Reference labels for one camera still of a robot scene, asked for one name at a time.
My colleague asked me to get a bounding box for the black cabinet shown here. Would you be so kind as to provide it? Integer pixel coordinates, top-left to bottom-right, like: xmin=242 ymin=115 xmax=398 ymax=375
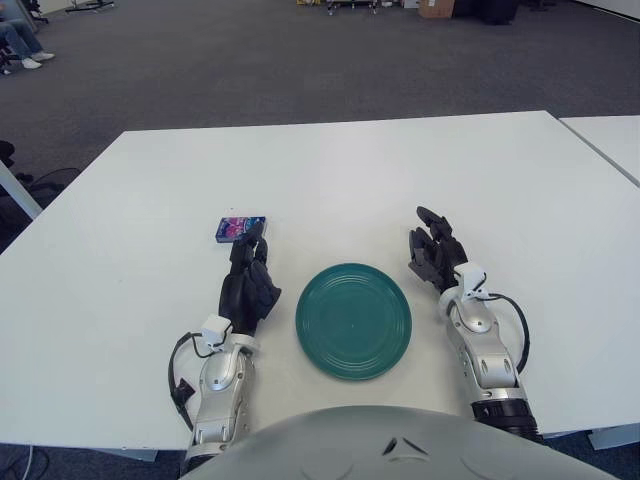
xmin=479 ymin=0 xmax=519 ymax=24

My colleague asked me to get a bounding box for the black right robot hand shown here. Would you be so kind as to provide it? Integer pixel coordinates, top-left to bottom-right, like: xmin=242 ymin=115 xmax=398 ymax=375
xmin=407 ymin=205 xmax=471 ymax=294

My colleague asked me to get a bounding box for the white table leg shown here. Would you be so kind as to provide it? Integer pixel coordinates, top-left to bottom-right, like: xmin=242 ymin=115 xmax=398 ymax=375
xmin=0 ymin=159 xmax=44 ymax=220

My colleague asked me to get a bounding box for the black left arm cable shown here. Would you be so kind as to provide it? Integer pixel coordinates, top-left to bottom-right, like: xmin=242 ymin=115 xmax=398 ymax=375
xmin=167 ymin=332 xmax=211 ymax=431

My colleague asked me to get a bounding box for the seated person in jeans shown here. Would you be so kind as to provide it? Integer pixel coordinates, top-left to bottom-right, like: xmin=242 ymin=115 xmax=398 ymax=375
xmin=0 ymin=0 xmax=56 ymax=71

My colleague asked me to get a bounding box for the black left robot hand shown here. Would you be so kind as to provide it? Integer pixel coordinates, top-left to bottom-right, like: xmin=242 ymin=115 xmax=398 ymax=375
xmin=218 ymin=222 xmax=283 ymax=337

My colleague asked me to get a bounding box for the white table foot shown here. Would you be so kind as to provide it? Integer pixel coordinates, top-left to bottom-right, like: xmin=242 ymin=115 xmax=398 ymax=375
xmin=587 ymin=429 xmax=640 ymax=449

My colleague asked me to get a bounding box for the wheeled cart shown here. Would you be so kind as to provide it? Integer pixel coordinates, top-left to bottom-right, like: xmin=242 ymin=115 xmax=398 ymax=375
xmin=324 ymin=0 xmax=386 ymax=16

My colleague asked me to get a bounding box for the green round plate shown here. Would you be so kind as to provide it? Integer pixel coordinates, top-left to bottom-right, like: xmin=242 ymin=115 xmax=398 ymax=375
xmin=294 ymin=263 xmax=414 ymax=382

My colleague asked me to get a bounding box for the grey robot torso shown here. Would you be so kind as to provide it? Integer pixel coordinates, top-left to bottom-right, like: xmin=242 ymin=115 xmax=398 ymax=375
xmin=179 ymin=404 xmax=640 ymax=480

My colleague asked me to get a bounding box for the brown cardboard box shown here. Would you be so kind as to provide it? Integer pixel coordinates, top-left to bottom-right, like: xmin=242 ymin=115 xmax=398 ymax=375
xmin=418 ymin=0 xmax=455 ymax=19

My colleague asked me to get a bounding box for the black stand base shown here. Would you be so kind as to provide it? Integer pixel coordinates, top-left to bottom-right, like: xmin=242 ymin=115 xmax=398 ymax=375
xmin=64 ymin=0 xmax=119 ymax=12

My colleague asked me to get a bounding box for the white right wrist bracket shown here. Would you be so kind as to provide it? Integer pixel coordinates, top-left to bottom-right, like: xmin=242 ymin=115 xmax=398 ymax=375
xmin=453 ymin=264 xmax=487 ymax=301

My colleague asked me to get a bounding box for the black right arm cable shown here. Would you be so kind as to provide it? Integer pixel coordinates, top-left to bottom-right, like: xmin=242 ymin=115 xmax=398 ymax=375
xmin=482 ymin=292 xmax=531 ymax=374

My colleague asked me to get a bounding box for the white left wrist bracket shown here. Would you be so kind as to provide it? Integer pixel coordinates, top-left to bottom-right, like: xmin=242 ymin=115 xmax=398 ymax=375
xmin=202 ymin=314 xmax=231 ymax=349

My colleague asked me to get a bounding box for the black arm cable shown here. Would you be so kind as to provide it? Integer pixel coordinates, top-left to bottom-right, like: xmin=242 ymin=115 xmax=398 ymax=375
xmin=167 ymin=332 xmax=211 ymax=431
xmin=482 ymin=292 xmax=531 ymax=374

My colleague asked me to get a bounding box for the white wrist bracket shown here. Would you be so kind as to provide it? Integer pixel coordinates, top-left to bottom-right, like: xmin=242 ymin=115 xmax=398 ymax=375
xmin=202 ymin=314 xmax=231 ymax=349
xmin=453 ymin=264 xmax=487 ymax=301

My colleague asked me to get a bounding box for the blue purple gum box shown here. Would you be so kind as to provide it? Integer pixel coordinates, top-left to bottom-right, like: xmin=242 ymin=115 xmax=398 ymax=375
xmin=214 ymin=214 xmax=267 ymax=245

